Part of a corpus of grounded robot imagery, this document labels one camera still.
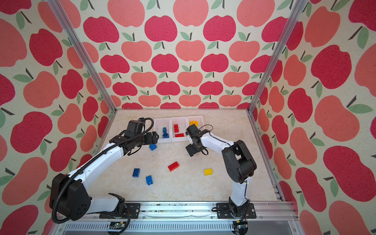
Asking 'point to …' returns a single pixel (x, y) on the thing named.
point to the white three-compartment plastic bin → (173, 129)
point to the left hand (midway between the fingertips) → (155, 137)
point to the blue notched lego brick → (149, 179)
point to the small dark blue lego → (165, 134)
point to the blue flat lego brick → (136, 173)
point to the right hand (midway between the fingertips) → (197, 148)
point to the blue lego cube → (152, 147)
